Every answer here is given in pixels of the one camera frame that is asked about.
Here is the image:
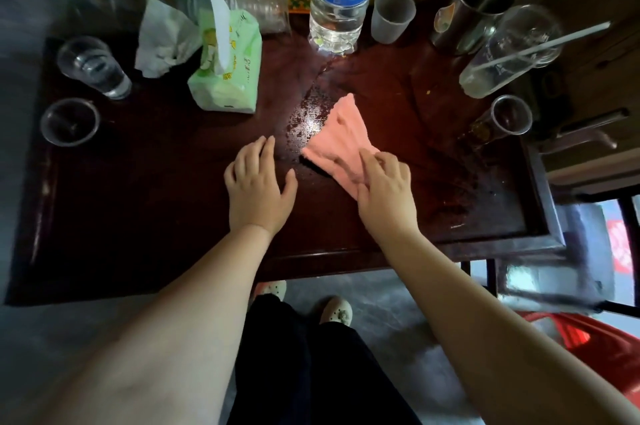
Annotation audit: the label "person's left forearm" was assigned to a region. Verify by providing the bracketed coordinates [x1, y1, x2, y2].
[27, 225, 274, 425]

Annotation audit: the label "person's right forearm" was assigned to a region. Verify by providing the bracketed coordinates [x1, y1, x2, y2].
[381, 232, 640, 425]

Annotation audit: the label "green tissue pack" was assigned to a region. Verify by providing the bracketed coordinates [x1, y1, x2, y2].
[187, 0, 263, 115]

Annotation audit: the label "person's shoe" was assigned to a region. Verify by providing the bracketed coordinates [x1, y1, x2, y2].
[318, 297, 354, 327]
[252, 280, 288, 303]

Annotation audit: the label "empty clear plastic cup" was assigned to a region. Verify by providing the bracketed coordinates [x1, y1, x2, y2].
[39, 97, 101, 148]

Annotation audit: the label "clear plastic cup with water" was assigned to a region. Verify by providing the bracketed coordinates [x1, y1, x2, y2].
[56, 35, 133, 101]

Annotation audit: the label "small clear glass cup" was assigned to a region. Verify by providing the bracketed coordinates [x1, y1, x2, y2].
[466, 94, 534, 149]

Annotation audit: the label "pink cleaning cloth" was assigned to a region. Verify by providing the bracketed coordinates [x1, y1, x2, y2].
[300, 92, 382, 201]

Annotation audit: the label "white drinking straw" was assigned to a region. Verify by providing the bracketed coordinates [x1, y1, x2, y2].
[470, 21, 612, 73]

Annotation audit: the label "person's black trousers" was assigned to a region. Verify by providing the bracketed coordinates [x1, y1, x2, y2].
[227, 294, 423, 425]

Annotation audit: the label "person's left hand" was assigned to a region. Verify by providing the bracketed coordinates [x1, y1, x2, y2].
[223, 135, 299, 239]

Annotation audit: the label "stainless steel mug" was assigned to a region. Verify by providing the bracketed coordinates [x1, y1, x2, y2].
[430, 0, 517, 57]

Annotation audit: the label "black metal frame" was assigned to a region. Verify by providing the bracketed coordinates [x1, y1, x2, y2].
[460, 192, 640, 319]

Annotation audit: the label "person's right shoe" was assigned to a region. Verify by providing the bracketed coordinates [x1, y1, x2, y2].
[318, 297, 354, 327]

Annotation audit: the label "dark wooden table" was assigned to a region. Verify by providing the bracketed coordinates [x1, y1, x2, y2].
[4, 10, 569, 308]

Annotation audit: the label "frosted plastic cup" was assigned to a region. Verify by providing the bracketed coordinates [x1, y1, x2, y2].
[370, 0, 417, 45]

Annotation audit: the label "person's right hand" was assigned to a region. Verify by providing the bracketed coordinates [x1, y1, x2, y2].
[355, 147, 420, 242]

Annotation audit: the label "metal door handle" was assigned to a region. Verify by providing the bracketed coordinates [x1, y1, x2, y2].
[539, 109, 631, 156]

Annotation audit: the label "large clear drinking cup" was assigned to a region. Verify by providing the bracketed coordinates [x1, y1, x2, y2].
[458, 4, 565, 100]

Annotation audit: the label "person's left shoe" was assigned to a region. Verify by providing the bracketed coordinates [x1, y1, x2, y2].
[252, 280, 288, 303]

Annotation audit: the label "crumpled white tissue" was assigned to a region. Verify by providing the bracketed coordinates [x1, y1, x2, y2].
[134, 0, 203, 79]

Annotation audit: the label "red plastic stool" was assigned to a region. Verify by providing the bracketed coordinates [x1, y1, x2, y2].
[517, 311, 640, 409]

